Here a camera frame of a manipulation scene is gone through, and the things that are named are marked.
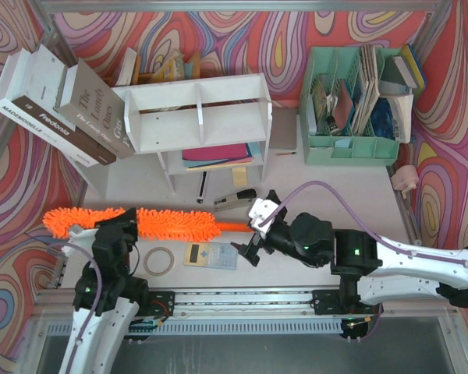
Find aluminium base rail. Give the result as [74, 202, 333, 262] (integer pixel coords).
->
[37, 287, 458, 342]

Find grey Lonely Ones book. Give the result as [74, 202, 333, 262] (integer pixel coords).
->
[57, 59, 135, 159]

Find pink piggy figurine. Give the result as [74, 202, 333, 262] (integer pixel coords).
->
[391, 165, 419, 199]

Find books behind shelf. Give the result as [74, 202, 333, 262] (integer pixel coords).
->
[104, 48, 200, 86]

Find black T-shaped clip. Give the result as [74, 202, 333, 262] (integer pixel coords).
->
[267, 189, 278, 201]

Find white wooden bookshelf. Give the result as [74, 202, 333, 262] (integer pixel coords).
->
[114, 73, 272, 189]

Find grey notebook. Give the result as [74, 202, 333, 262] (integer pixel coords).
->
[269, 108, 297, 150]

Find mint green desk organizer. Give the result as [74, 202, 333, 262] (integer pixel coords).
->
[299, 44, 399, 166]

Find white utility knife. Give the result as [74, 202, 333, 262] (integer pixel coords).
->
[197, 171, 209, 204]

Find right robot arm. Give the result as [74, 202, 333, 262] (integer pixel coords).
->
[234, 211, 468, 315]

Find grey black stapler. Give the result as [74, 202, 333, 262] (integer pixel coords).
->
[214, 189, 257, 212]

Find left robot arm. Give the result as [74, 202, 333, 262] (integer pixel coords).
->
[59, 208, 150, 373]

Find stack of coloured paper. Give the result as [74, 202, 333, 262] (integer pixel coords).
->
[182, 142, 261, 170]

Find large white brown book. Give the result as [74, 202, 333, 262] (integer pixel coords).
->
[0, 45, 116, 167]

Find yellow grey calculator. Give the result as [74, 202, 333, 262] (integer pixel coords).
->
[184, 242, 238, 270]

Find orange chenille duster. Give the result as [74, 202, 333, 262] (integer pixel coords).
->
[43, 207, 252, 242]

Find books in organizer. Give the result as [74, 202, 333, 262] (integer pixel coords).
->
[301, 44, 426, 143]

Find roll of tape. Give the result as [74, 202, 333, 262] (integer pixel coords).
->
[144, 247, 175, 277]

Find yellow sticky note pad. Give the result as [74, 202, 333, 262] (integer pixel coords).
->
[232, 168, 248, 187]

